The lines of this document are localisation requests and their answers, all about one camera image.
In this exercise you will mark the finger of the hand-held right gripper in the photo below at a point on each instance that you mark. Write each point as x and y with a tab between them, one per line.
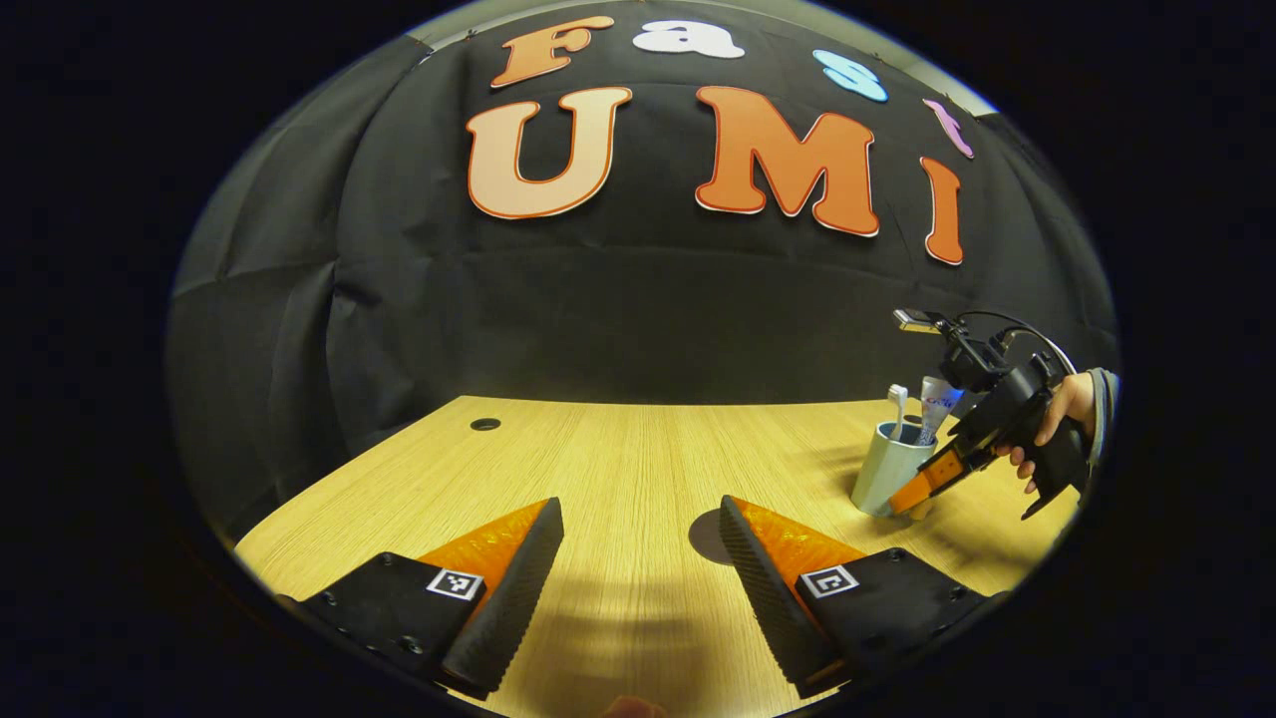
922	489

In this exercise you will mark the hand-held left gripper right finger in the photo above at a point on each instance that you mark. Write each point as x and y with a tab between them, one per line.
763	588

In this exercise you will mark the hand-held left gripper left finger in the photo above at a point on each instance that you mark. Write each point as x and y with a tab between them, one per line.
513	588

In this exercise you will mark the white toothpaste tube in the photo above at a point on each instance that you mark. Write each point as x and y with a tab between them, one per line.
937	404

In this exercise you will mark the dark brown round coaster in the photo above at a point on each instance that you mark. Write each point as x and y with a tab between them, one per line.
706	538

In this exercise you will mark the white toothbrush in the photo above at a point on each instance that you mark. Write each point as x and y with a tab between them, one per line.
898	404

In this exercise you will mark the wooden desktop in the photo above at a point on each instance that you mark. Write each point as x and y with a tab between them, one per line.
618	469

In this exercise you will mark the black backdrop cloth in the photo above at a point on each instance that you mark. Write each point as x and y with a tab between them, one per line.
598	319

